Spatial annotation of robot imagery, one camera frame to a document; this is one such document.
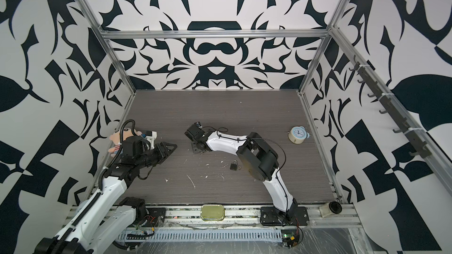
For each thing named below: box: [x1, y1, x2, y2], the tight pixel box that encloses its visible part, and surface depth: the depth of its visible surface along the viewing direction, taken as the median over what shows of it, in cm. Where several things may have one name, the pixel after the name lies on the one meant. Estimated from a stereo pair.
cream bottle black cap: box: [318, 201, 342, 219], surface depth 73 cm
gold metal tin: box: [200, 204, 225, 222], surface depth 73 cm
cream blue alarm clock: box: [287, 125, 311, 145], surface depth 97 cm
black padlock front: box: [229, 159, 238, 171], surface depth 90 cm
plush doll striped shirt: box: [107, 127, 143, 157], surface depth 90 cm
